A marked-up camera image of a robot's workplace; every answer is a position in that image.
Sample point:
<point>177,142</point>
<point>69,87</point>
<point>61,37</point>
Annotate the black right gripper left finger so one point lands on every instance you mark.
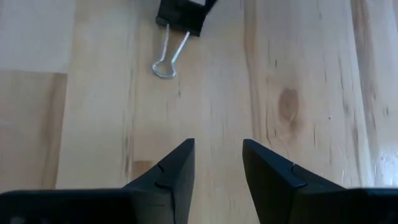
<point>164,193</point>

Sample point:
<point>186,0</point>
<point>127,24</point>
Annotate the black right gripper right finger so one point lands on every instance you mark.
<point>276,193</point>

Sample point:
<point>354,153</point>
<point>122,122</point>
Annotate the large black binder clip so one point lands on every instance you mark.
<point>183,15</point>

